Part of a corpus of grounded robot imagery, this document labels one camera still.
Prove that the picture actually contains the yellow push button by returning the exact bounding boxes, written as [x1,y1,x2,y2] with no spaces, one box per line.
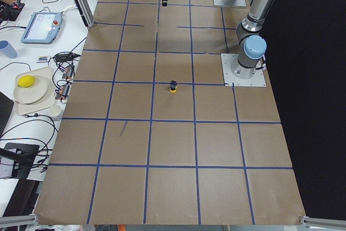
[169,80,177,93]

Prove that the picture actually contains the blue teach pendant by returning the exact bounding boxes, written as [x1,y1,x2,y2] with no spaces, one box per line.
[21,12,63,44]

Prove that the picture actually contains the beige tray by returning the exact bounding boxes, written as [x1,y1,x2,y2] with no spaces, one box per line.
[14,67,55,116]

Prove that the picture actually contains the white paper cup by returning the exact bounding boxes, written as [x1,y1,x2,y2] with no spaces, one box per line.
[48,105,64,121]

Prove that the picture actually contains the light blue plastic cup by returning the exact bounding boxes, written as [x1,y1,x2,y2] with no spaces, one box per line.
[0,40,17,58]

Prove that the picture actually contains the yellow lemon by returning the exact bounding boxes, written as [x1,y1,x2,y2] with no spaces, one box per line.
[17,75,35,88]

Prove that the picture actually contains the beige plate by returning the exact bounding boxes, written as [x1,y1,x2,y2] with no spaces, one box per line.
[14,76,48,104]

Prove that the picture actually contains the black camera stand base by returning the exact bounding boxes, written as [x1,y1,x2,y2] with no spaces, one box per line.
[1,143,39,179]

